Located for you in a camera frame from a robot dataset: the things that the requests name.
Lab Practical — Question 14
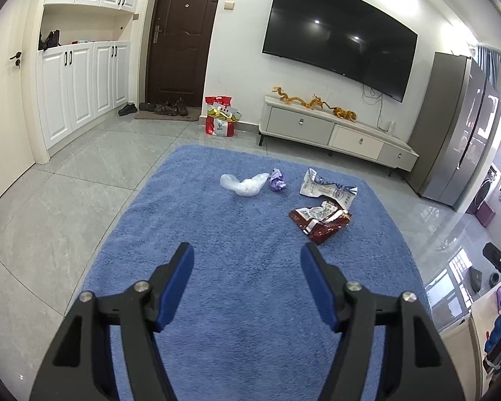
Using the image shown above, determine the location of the red white shopping bag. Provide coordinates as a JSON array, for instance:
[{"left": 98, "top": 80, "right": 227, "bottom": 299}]
[{"left": 204, "top": 95, "right": 243, "bottom": 138}]

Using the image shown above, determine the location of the white upholstered seat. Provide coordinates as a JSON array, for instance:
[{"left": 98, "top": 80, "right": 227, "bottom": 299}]
[{"left": 470, "top": 288, "right": 501, "bottom": 401}]

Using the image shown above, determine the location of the small purple wrapper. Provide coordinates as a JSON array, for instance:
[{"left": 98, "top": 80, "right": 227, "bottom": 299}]
[{"left": 268, "top": 168, "right": 287, "bottom": 193}]

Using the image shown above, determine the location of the grey white television stand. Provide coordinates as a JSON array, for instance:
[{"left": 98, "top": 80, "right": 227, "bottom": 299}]
[{"left": 258, "top": 95, "right": 419, "bottom": 176}]

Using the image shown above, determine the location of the dark brown entrance door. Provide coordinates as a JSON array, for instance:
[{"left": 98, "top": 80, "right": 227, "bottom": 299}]
[{"left": 145, "top": 0, "right": 227, "bottom": 107}]

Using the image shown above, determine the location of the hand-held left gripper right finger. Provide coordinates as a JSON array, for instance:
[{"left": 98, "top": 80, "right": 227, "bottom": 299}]
[{"left": 300, "top": 242, "right": 460, "bottom": 401}]

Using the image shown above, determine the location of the television power cable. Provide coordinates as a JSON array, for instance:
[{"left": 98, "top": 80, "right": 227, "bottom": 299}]
[{"left": 362, "top": 83, "right": 385, "bottom": 128}]

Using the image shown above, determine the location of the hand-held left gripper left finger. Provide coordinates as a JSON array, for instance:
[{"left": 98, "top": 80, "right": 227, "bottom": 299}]
[{"left": 29, "top": 241, "right": 195, "bottom": 401}]

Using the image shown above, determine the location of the silver double-door refrigerator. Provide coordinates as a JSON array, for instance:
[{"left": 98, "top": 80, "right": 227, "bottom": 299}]
[{"left": 409, "top": 51, "right": 501, "bottom": 212}]

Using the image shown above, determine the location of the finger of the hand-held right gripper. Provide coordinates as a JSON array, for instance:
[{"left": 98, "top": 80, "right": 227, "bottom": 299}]
[{"left": 482, "top": 242, "right": 501, "bottom": 278}]

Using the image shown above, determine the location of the purple stool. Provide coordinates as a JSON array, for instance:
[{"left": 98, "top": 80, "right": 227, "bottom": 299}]
[{"left": 475, "top": 203, "right": 497, "bottom": 228}]

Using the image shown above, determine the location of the black wall television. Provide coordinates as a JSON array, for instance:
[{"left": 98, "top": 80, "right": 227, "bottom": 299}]
[{"left": 262, "top": 0, "right": 419, "bottom": 103}]

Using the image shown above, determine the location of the black bag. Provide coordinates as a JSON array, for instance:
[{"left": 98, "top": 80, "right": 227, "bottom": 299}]
[{"left": 39, "top": 30, "right": 62, "bottom": 51}]

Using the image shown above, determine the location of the white built-in cabinet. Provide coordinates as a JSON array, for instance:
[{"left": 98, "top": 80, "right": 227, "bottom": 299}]
[{"left": 35, "top": 0, "right": 140, "bottom": 151}]

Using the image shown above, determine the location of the dark brown snack packet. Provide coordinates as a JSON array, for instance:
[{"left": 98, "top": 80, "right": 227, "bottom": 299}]
[{"left": 289, "top": 201, "right": 353, "bottom": 245}]

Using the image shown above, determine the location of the blue curtain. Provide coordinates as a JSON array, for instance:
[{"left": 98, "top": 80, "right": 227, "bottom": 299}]
[{"left": 476, "top": 45, "right": 501, "bottom": 88}]

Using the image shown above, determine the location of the brown doormat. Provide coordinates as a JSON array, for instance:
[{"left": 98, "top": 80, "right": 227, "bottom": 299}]
[{"left": 134, "top": 106, "right": 202, "bottom": 122}]

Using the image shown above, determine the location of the grey washing machine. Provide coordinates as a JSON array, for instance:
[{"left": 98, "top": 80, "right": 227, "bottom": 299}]
[{"left": 468, "top": 163, "right": 499, "bottom": 216}]

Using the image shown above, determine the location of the clear plastic bag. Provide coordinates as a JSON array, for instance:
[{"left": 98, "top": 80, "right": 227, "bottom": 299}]
[{"left": 219, "top": 172, "right": 270, "bottom": 198}]

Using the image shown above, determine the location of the golden tiger figurine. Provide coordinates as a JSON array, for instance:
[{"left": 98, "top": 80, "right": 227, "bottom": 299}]
[{"left": 332, "top": 106, "right": 358, "bottom": 123}]

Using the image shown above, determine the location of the golden dragon figurine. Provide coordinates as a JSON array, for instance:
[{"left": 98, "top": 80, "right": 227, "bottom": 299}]
[
  {"left": 307, "top": 94, "right": 332, "bottom": 111},
  {"left": 273, "top": 86, "right": 307, "bottom": 107}
]

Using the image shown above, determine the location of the white blue printed wrapper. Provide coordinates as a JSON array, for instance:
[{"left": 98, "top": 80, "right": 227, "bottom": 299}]
[{"left": 299, "top": 168, "right": 358, "bottom": 210}]

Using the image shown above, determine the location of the blue fluffy blanket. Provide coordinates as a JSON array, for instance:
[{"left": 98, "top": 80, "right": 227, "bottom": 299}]
[{"left": 81, "top": 144, "right": 433, "bottom": 401}]

